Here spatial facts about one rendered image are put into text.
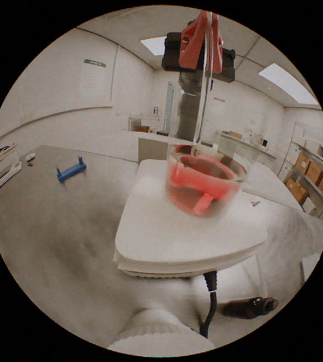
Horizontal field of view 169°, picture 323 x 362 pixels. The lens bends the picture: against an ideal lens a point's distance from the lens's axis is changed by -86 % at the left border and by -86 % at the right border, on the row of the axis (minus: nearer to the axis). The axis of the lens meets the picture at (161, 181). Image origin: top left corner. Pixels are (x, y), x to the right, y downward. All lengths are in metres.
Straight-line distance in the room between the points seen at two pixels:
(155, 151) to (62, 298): 0.35
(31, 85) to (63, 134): 0.77
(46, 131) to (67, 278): 1.36
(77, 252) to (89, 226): 0.05
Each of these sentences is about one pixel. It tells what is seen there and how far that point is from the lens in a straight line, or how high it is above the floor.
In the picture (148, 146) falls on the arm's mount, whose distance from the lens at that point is 0.29.
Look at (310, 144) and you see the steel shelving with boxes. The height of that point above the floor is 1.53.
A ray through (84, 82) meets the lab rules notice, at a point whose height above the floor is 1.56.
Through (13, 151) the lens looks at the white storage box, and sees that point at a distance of 1.02.
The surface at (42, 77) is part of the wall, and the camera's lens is 1.54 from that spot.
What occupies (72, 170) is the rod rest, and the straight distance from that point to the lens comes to 0.35.
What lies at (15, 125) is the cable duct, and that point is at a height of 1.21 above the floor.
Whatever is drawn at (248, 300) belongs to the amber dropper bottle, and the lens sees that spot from 0.15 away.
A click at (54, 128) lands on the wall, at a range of 1.46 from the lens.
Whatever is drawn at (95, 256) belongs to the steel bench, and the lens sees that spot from 0.17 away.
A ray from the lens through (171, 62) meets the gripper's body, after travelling 0.18.
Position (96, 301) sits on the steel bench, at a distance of 0.16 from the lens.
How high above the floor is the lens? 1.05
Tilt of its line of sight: 35 degrees down
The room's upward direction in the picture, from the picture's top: 7 degrees clockwise
